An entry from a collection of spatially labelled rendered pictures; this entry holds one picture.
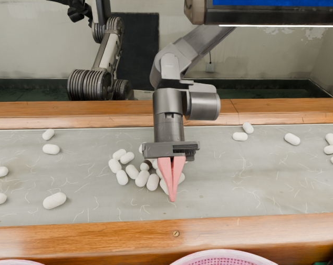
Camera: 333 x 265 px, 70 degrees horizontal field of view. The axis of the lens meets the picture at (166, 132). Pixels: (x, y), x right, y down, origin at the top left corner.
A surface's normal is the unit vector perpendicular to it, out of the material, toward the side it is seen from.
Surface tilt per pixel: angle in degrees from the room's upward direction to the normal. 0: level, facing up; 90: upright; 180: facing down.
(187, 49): 43
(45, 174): 0
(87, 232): 0
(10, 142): 0
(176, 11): 90
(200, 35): 37
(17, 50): 91
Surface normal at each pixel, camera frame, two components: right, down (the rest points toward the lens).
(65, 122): 0.06, -0.18
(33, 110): 0.02, -0.82
